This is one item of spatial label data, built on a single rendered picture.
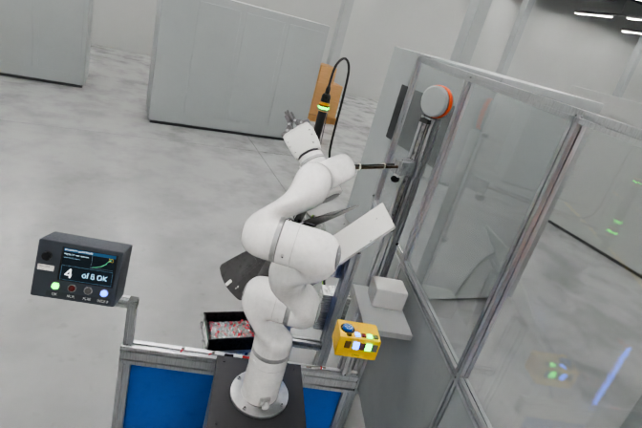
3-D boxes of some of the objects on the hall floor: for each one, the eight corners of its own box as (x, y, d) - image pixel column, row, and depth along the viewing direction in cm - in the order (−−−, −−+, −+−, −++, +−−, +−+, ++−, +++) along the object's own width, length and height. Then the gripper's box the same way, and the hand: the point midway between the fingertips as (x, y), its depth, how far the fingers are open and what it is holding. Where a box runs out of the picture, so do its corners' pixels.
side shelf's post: (339, 428, 255) (382, 310, 226) (340, 434, 251) (383, 315, 222) (332, 427, 254) (374, 310, 225) (333, 433, 250) (375, 314, 222)
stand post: (303, 417, 255) (358, 245, 216) (304, 430, 247) (361, 254, 207) (295, 416, 255) (349, 243, 215) (296, 430, 246) (352, 252, 207)
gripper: (327, 143, 139) (303, 96, 144) (287, 166, 141) (264, 119, 146) (332, 149, 146) (310, 104, 151) (294, 171, 148) (272, 126, 154)
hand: (289, 117), depth 148 cm, fingers closed
